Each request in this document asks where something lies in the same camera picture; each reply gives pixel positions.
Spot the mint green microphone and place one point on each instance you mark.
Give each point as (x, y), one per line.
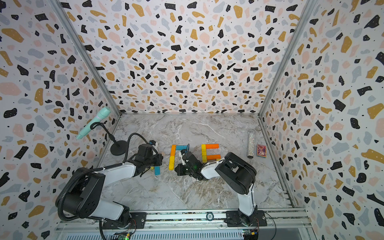
(102, 114)

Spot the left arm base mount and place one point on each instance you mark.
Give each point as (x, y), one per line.
(134, 221)

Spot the orange block diagonal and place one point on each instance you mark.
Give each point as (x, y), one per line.
(213, 157)

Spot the orange block vertical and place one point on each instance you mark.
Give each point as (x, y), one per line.
(173, 150)

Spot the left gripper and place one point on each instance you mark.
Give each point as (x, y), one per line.
(160, 158)

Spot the teal block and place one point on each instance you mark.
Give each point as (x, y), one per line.
(182, 147)
(157, 170)

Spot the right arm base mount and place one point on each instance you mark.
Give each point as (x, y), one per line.
(239, 219)

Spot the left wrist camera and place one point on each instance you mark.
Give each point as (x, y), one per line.
(154, 145)

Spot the black microphone stand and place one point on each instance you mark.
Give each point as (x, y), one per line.
(118, 148)

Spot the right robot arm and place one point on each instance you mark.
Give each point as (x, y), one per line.
(237, 173)

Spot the yellow block bottom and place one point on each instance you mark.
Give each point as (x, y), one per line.
(172, 163)

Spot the red playing card box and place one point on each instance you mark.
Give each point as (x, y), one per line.
(261, 151)

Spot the orange block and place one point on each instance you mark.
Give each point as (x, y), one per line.
(212, 146)

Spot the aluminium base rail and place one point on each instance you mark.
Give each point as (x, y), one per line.
(275, 224)

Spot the glitter filled clear tube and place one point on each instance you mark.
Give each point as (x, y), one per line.
(251, 144)

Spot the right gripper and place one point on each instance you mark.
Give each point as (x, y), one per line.
(180, 171)

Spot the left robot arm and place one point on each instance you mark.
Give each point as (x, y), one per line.
(81, 197)

